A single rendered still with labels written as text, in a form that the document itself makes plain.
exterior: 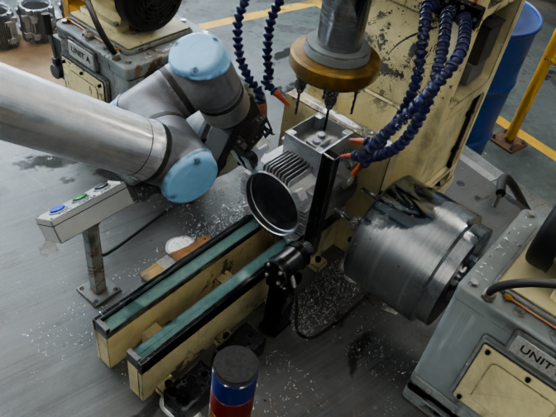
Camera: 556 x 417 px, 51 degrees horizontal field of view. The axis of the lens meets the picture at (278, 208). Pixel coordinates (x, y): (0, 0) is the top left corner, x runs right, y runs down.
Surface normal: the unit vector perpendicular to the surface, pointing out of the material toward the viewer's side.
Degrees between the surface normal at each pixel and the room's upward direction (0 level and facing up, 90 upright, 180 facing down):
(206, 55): 25
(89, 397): 0
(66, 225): 59
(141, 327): 90
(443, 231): 20
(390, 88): 90
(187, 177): 93
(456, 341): 89
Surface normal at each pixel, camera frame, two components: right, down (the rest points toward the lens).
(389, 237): -0.43, -0.11
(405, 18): -0.65, 0.46
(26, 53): 0.12, -0.72
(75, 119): 0.75, 0.11
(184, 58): -0.14, -0.46
